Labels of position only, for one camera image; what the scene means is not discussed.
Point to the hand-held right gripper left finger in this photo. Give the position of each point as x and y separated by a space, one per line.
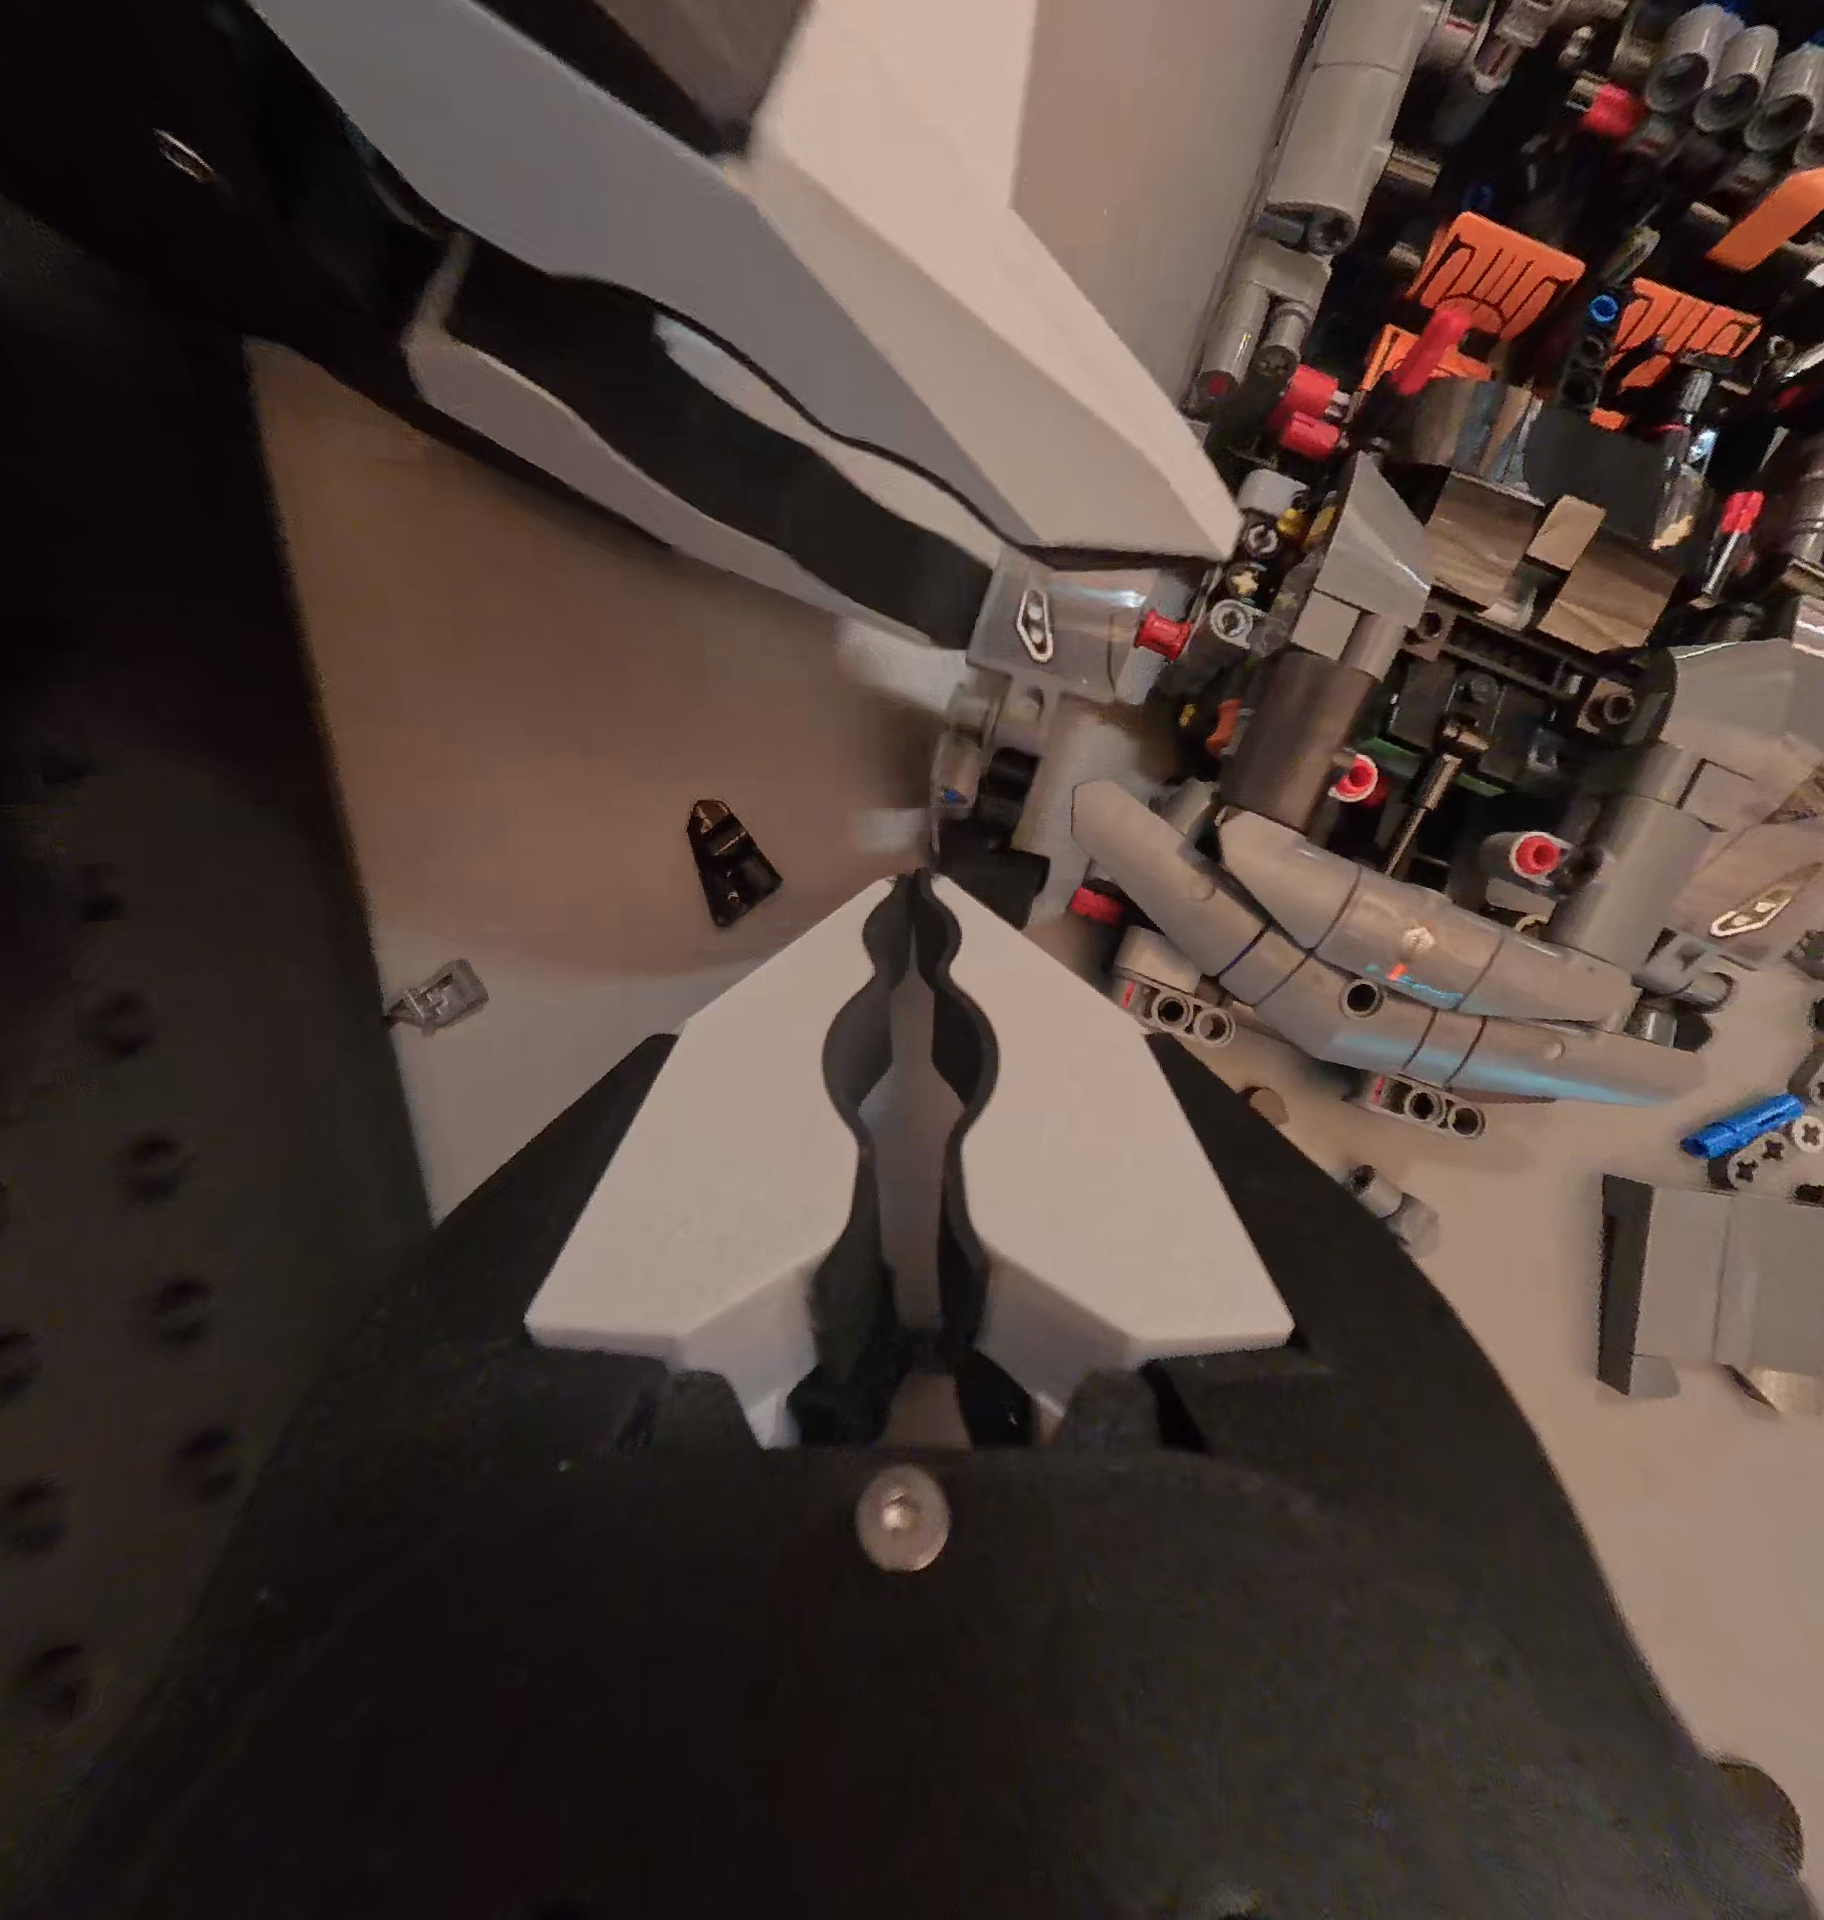
686 1202

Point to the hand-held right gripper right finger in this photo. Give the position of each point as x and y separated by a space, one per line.
1136 1202

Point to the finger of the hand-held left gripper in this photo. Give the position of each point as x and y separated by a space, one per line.
927 345
550 435

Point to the grey lego car model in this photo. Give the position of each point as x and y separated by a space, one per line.
1302 932

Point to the grey lego clip piece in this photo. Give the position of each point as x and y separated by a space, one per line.
1391 1204

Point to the black lego wedge piece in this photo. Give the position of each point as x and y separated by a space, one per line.
731 866

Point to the dark grey lego panel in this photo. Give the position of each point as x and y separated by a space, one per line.
1722 1290

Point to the cluster of small lego connectors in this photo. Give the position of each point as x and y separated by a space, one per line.
1811 1095

